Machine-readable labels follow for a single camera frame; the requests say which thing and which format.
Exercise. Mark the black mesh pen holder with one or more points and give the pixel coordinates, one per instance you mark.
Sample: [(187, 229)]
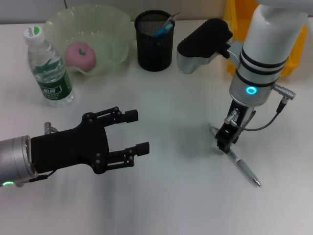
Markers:
[(154, 54)]

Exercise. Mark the pink toy peach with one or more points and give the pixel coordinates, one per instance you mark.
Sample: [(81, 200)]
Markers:
[(80, 58)]

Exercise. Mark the silver connector stud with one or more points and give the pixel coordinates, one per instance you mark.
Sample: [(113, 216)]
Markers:
[(50, 127)]

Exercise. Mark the grey click pen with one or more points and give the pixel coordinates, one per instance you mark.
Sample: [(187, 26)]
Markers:
[(242, 166)]

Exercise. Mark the translucent green fruit bowl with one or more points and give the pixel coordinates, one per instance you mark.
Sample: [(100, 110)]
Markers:
[(102, 29)]

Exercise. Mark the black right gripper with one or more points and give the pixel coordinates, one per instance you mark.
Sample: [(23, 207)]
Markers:
[(240, 117)]

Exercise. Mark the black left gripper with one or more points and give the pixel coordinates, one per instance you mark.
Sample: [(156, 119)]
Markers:
[(73, 148)]

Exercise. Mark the blue capped scissors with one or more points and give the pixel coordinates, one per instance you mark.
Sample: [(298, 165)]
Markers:
[(162, 30)]

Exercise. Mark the yellow plastic bin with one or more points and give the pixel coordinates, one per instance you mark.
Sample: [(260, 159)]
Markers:
[(232, 14)]

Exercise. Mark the clear green-label water bottle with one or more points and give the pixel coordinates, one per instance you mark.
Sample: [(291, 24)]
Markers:
[(51, 80)]

